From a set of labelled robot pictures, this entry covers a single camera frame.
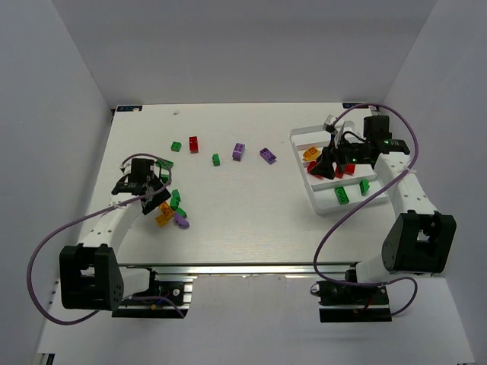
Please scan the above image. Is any red long lego brick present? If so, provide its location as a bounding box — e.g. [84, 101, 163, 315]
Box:
[334, 164, 355, 179]

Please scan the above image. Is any yellow round lego piece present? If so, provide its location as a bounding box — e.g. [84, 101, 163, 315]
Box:
[302, 146, 320, 161]

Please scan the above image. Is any green thin lego plate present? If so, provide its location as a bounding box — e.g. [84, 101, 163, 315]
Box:
[334, 186, 349, 205]

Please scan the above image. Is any green square lego brick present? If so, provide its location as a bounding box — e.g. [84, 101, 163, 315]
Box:
[359, 179, 371, 196]

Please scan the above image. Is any purple lego plate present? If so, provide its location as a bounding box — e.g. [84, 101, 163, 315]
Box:
[259, 148, 277, 164]

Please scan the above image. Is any purple tall lego brick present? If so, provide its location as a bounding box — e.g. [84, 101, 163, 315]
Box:
[232, 143, 245, 161]

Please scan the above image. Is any red half-round lego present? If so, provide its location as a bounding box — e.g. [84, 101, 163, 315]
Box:
[307, 161, 317, 174]

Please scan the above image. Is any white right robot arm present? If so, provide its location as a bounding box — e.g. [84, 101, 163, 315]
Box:
[317, 116, 457, 287]

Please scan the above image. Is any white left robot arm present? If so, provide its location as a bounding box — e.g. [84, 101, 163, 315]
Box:
[59, 158, 170, 311]

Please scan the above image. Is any yellow lego brick lower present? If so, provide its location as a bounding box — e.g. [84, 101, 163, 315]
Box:
[154, 214, 173, 227]

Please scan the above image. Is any green lego in pile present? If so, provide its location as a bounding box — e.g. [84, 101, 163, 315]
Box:
[170, 189, 181, 211]

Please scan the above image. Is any green flat lego plate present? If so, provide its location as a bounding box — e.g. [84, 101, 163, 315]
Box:
[156, 159, 173, 170]

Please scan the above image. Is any green lego beside pile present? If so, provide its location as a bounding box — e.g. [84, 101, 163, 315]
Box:
[175, 208, 187, 218]

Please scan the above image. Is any white divided sorting tray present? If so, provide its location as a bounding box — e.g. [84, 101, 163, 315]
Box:
[290, 125, 383, 216]

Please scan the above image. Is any purple curved lego piece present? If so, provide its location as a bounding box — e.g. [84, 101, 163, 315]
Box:
[173, 212, 190, 229]

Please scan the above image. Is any small green square lego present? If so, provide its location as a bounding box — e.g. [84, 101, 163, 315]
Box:
[170, 141, 182, 152]

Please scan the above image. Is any blue label sticker right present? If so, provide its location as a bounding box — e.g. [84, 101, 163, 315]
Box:
[342, 103, 369, 110]

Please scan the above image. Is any blue label sticker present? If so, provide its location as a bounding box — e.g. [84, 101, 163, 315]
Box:
[116, 105, 142, 113]
[342, 103, 369, 110]

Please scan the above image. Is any red rectangular lego brick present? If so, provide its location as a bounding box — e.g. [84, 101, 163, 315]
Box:
[189, 136, 199, 154]

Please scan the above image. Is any blue label sticker left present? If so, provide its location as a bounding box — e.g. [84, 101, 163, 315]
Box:
[116, 105, 142, 113]

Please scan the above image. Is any small green lego brick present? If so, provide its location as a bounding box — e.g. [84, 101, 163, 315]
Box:
[212, 154, 221, 167]

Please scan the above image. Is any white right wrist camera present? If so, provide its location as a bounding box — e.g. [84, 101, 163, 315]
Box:
[323, 115, 345, 148]

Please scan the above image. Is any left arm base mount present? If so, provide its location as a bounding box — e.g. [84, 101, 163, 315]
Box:
[112, 268, 193, 319]

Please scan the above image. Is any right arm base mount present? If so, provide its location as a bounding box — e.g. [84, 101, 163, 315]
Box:
[310, 281, 392, 323]

